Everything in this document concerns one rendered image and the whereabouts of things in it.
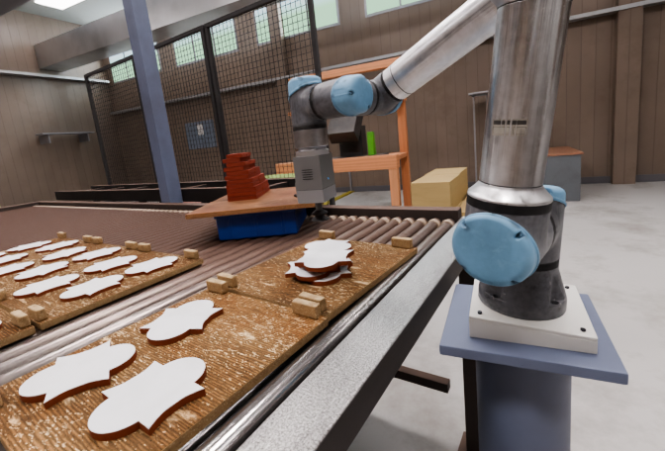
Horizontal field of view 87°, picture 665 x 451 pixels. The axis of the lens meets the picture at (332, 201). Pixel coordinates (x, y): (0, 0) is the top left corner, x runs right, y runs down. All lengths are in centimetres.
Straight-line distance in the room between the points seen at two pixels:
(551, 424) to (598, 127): 691
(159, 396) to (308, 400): 19
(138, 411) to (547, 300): 64
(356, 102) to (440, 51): 18
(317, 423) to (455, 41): 64
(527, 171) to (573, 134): 696
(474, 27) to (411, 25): 712
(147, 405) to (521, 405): 62
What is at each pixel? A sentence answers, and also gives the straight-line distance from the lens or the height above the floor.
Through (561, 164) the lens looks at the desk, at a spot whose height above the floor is 54.
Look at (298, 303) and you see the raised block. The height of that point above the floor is 96.
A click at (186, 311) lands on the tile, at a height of 95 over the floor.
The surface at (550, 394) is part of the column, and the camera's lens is 81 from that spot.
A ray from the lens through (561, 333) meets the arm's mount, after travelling 72.
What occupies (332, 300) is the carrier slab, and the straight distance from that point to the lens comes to 73.
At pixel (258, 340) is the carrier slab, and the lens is 64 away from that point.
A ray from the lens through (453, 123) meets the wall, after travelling 745.
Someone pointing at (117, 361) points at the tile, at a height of 95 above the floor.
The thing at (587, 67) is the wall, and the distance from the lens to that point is 756.
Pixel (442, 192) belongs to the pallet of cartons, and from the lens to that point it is 350.
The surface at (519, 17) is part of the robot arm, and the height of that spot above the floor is 138.
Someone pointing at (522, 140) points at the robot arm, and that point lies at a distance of 54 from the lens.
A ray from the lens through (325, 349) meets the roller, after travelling 63.
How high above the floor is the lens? 125
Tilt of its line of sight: 10 degrees down
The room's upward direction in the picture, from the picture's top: 6 degrees counter-clockwise
